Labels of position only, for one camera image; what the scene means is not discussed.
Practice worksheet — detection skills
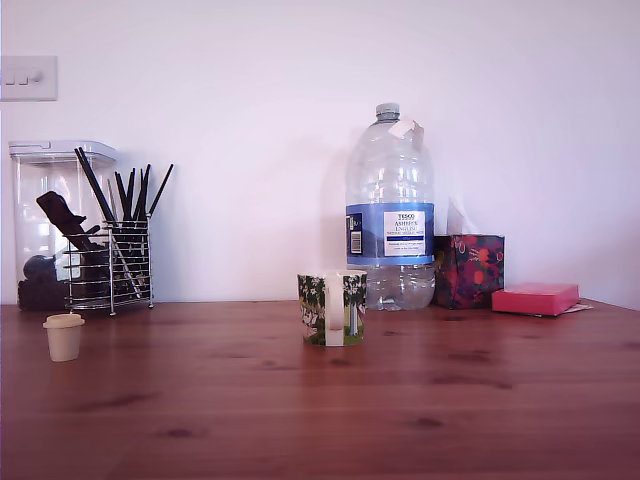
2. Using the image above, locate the floral print mug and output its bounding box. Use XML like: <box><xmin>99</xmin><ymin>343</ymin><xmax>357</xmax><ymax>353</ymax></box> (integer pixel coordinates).
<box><xmin>296</xmin><ymin>268</ymin><xmax>369</xmax><ymax>347</ymax></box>

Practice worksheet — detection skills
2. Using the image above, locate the white wall switch plate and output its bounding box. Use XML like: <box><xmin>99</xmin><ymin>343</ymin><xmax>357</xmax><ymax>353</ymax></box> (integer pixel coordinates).
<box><xmin>0</xmin><ymin>54</ymin><xmax>59</xmax><ymax>103</ymax></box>

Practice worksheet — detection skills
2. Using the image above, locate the large clear water bottle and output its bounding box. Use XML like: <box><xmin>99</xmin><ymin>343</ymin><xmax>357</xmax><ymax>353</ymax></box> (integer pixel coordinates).
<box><xmin>344</xmin><ymin>102</ymin><xmax>437</xmax><ymax>312</ymax></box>

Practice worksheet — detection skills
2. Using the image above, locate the dark coffee beans pile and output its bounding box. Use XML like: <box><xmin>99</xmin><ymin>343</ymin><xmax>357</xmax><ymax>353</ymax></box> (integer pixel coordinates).
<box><xmin>17</xmin><ymin>278</ymin><xmax>69</xmax><ymax>311</ymax></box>

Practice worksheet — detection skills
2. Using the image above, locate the clear plastic storage container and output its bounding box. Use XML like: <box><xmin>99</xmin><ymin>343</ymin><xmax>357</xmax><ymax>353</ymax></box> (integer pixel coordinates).
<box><xmin>8</xmin><ymin>140</ymin><xmax>117</xmax><ymax>312</ymax></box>

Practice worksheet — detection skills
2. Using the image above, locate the white tissue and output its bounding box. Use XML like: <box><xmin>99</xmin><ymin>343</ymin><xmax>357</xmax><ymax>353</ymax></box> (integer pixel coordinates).
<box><xmin>446</xmin><ymin>195</ymin><xmax>484</xmax><ymax>236</ymax></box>

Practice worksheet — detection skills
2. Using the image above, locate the black chopstick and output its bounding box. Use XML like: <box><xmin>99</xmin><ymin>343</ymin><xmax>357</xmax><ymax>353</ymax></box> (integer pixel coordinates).
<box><xmin>73</xmin><ymin>146</ymin><xmax>115</xmax><ymax>226</ymax></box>
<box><xmin>78</xmin><ymin>145</ymin><xmax>121</xmax><ymax>226</ymax></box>
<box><xmin>132</xmin><ymin>167</ymin><xmax>146</xmax><ymax>224</ymax></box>
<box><xmin>139</xmin><ymin>163</ymin><xmax>153</xmax><ymax>224</ymax></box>
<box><xmin>125</xmin><ymin>167</ymin><xmax>136</xmax><ymax>224</ymax></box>
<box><xmin>146</xmin><ymin>162</ymin><xmax>175</xmax><ymax>221</ymax></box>
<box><xmin>113</xmin><ymin>171</ymin><xmax>130</xmax><ymax>224</ymax></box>

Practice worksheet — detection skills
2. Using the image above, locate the floral tissue box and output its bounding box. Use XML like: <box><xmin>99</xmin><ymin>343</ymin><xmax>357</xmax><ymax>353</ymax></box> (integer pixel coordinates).
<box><xmin>432</xmin><ymin>233</ymin><xmax>506</xmax><ymax>310</ymax></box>

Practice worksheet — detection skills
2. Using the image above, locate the pink flat box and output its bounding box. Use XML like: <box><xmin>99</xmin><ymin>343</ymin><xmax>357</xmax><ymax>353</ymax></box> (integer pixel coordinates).
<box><xmin>491</xmin><ymin>282</ymin><xmax>581</xmax><ymax>318</ymax></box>

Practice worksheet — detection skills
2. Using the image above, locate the black plastic scoop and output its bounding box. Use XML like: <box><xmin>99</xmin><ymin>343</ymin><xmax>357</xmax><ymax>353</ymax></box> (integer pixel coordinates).
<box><xmin>35</xmin><ymin>191</ymin><xmax>102</xmax><ymax>251</ymax></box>

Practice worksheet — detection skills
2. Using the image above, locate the chrome wire utensil rack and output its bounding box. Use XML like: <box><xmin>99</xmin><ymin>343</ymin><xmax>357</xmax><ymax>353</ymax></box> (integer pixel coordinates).
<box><xmin>63</xmin><ymin>213</ymin><xmax>155</xmax><ymax>317</ymax></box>

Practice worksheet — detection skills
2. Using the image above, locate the cream coffee capsule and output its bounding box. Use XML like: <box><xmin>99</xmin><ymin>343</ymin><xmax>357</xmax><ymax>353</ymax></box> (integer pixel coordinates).
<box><xmin>42</xmin><ymin>313</ymin><xmax>86</xmax><ymax>363</ymax></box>

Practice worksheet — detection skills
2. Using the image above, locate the thin silver metal stick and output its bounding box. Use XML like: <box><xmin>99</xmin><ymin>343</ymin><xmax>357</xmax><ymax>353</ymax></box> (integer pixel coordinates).
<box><xmin>105</xmin><ymin>178</ymin><xmax>144</xmax><ymax>300</ymax></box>

